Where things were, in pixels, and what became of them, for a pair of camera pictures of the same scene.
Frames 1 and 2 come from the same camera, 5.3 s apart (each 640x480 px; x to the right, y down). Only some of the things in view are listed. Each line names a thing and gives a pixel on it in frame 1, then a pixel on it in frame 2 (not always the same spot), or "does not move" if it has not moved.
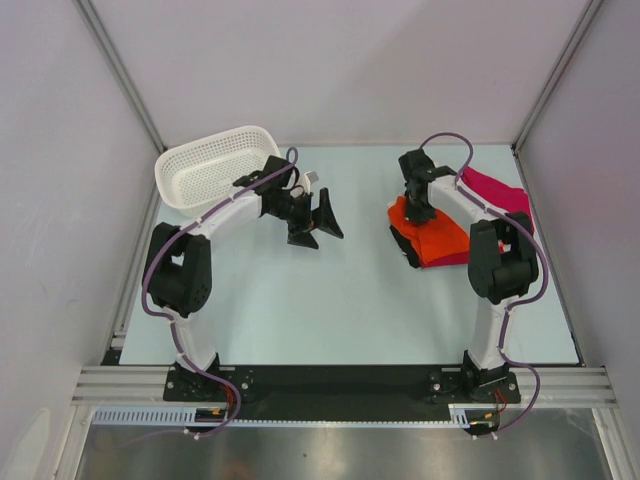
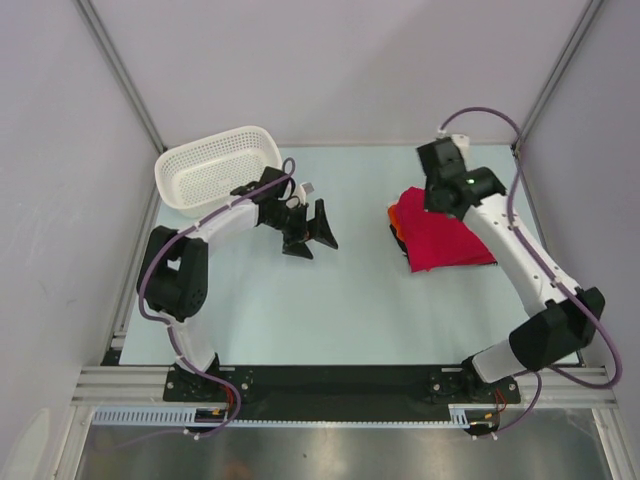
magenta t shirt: [508, 198] to [437, 241]
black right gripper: [417, 217] to [428, 199]
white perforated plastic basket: [195, 174] does not move
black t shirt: [406, 246] does not move
